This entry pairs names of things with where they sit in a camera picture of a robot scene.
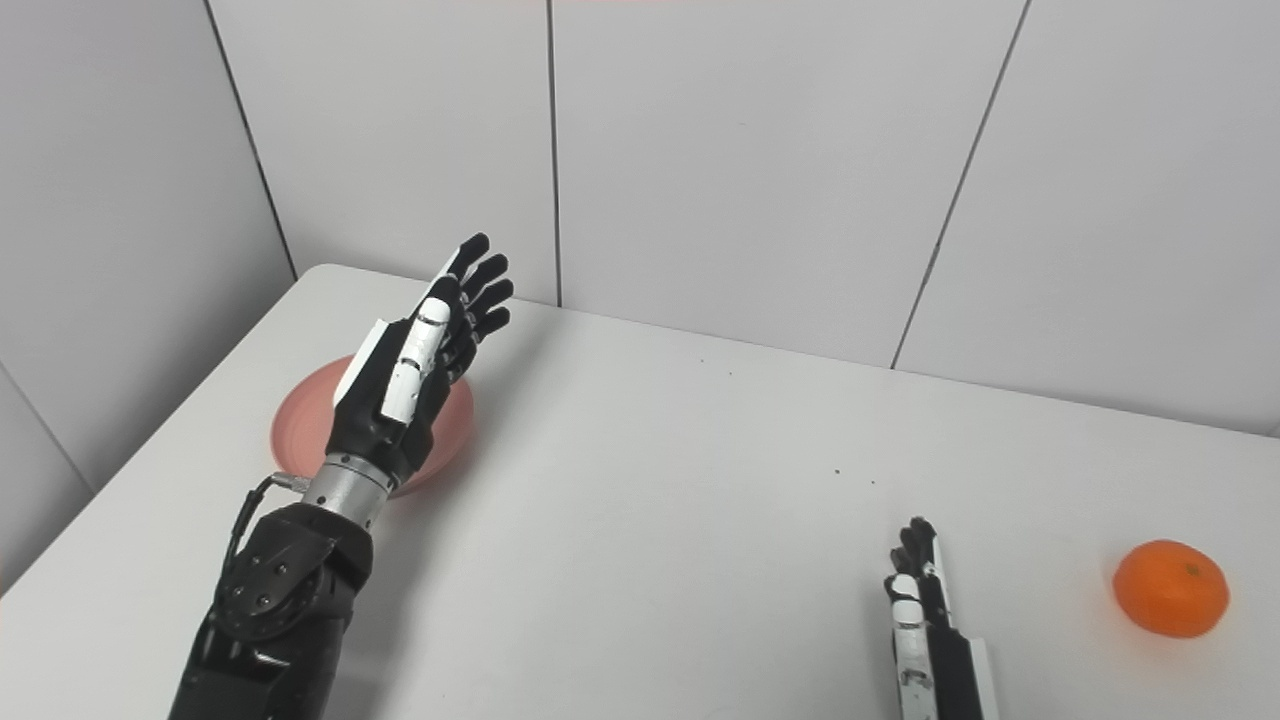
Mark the pink round plate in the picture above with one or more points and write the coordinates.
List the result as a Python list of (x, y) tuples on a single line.
[(300, 420)]

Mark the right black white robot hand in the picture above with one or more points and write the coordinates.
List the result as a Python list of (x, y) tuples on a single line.
[(940, 640)]

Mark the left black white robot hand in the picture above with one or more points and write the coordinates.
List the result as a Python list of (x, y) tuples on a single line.
[(375, 410)]

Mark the orange fruit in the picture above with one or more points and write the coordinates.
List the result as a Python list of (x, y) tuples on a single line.
[(1170, 590)]

